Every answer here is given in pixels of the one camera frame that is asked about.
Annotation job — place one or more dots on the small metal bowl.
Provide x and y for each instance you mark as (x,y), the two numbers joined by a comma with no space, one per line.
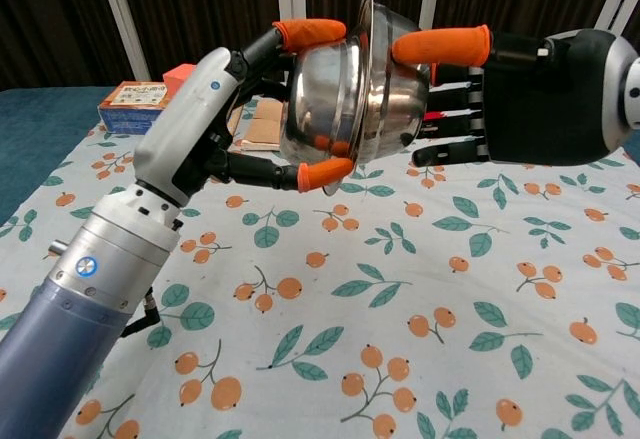
(320,104)
(400,101)

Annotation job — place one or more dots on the teal blue table cover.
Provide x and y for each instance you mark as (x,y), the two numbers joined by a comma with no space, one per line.
(40,134)

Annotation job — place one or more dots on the brown kraft notebook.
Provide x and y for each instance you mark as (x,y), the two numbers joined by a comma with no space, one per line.
(262,129)

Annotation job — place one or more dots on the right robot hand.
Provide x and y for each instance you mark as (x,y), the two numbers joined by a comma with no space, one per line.
(540,104)

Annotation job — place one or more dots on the orange block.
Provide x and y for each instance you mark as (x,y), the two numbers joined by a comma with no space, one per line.
(177,76)

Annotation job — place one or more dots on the orange and blue snack box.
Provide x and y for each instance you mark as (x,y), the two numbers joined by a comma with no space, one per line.
(130,109)

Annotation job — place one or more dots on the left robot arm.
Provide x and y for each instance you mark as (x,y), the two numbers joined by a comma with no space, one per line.
(75,299)

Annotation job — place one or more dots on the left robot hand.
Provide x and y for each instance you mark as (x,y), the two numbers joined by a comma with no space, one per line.
(190,114)

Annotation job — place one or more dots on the floral fruit print tablecloth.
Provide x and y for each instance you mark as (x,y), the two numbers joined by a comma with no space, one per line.
(350,269)

